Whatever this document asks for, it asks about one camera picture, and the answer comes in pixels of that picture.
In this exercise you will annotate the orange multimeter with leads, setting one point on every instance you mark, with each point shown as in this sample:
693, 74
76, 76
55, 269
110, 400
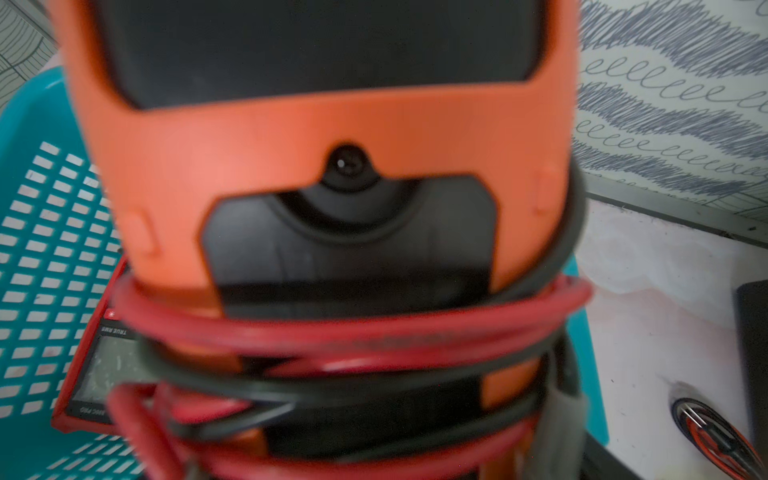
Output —
346, 224

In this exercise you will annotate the red black multimeter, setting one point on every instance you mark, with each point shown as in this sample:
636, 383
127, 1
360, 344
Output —
104, 358

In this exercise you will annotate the dark green multimeter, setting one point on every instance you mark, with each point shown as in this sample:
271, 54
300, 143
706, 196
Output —
717, 439

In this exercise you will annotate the teal plastic basket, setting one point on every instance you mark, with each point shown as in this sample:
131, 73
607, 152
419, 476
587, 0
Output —
58, 250

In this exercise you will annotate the yellow black toolbox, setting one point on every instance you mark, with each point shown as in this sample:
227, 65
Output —
751, 321

